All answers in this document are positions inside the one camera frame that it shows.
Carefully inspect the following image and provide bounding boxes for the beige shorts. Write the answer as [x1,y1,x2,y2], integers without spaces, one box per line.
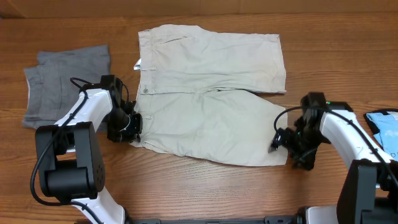
[132,24,288,166]

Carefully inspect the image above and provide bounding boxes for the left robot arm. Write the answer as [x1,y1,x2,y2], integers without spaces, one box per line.
[30,75,142,224]

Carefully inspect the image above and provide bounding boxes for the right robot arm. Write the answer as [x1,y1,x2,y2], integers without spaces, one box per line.
[266,92,397,224]

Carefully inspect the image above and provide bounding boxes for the folded grey shorts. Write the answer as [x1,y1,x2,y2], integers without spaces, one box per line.
[22,45,111,129]

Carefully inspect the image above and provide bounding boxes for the light blue garment pile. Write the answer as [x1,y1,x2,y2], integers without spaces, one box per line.
[363,108,397,161]

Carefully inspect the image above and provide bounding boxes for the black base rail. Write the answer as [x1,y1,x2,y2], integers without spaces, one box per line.
[126,216,295,224]

